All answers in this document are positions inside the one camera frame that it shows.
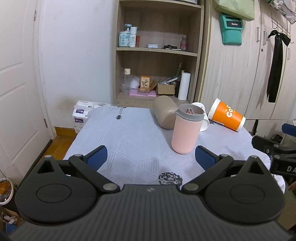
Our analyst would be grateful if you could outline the pink tumbler cup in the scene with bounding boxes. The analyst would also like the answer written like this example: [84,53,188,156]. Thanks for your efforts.
[171,104,204,154]

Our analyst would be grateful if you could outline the white floral paper cup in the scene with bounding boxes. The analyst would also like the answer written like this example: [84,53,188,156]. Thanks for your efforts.
[192,102,210,132]

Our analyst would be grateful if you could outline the orange paper cup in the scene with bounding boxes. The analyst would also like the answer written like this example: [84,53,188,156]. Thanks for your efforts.
[208,98,246,132]

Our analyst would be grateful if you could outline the taupe tumbler cup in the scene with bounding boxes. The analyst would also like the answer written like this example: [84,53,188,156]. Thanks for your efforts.
[152,96,178,130]

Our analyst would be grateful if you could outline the small white cup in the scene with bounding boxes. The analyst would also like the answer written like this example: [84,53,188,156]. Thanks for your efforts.
[130,76,140,89]

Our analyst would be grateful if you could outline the grey patterned table cloth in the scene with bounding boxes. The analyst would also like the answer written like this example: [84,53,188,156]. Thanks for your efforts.
[64,106,270,188]

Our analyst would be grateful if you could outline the white tissue packs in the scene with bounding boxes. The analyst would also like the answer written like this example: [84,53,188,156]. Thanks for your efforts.
[72,100,111,133]

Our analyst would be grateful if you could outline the white door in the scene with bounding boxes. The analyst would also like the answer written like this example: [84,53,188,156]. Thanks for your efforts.
[1,1,51,184]

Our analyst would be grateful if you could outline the wooden wardrobe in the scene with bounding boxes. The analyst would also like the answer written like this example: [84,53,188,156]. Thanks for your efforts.
[197,1,295,138]

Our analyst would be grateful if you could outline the white paper towel roll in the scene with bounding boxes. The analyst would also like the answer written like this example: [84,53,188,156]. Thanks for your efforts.
[178,72,191,100]

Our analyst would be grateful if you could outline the pink flat box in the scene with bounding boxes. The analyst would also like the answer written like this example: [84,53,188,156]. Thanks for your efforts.
[129,89,156,97]

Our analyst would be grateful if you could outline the white bucket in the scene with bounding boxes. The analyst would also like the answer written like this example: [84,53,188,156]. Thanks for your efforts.
[0,178,14,205]

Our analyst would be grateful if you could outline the small cardboard box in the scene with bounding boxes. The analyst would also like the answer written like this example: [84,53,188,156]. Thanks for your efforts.
[149,80,175,95]

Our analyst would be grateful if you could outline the clear bottle beige cap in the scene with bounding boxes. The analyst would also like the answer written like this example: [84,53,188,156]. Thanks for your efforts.
[123,68,131,91]

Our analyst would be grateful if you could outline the small wooden floral box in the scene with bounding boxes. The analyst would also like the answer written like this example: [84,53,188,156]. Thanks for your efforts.
[138,75,151,92]

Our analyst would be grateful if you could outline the teal hanging pouch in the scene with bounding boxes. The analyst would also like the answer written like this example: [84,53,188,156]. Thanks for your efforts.
[220,14,244,46]

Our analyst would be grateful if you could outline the small pink bottle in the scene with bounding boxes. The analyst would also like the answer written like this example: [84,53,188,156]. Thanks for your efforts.
[180,35,188,51]

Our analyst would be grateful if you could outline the green hanging bag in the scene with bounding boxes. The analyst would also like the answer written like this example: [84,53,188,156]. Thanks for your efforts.
[213,0,255,21]

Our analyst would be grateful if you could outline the teal pump bottle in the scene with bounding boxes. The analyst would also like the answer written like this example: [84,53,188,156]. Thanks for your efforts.
[118,24,132,47]

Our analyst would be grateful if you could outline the wooden bookshelf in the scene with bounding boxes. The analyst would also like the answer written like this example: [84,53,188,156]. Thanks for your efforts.
[112,1,205,108]

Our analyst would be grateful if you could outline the flat white tin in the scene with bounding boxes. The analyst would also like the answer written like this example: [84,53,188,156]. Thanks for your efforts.
[147,44,159,48]

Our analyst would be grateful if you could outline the white tube bottle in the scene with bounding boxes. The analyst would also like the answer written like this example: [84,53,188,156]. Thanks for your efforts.
[129,26,137,48]

